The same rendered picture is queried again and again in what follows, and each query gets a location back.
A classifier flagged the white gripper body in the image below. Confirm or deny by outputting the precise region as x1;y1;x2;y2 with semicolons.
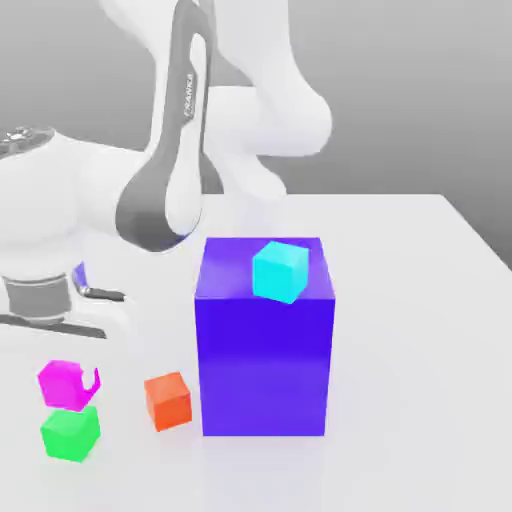
0;308;132;362

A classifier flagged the small magenta cube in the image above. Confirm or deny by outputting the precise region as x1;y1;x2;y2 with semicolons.
36;359;102;413

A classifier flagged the small green cube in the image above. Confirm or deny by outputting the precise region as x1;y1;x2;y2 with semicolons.
39;404;102;464

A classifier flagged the small orange cube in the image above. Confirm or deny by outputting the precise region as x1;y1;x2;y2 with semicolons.
143;371;194;433

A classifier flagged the small cyan cube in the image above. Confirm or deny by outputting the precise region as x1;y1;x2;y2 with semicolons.
251;240;310;306

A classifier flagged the large purple box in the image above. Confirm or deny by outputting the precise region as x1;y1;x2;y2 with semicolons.
193;236;336;438

